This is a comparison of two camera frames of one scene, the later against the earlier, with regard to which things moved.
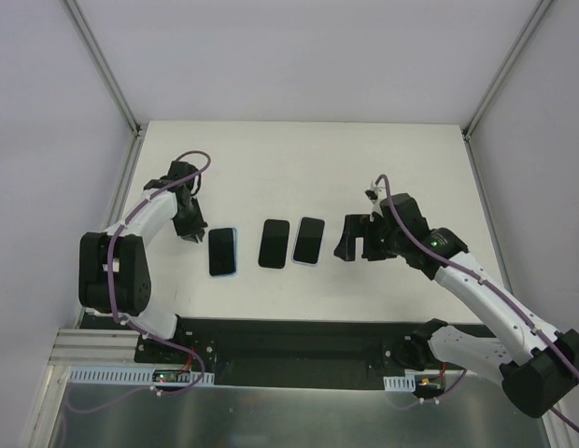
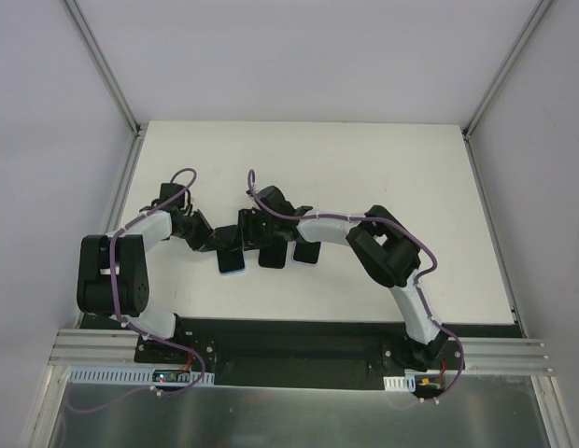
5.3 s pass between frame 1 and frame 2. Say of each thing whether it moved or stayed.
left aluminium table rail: stayed
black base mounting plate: stayed
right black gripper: moved
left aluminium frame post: stayed
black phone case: stayed
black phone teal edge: stayed
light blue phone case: moved
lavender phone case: stayed
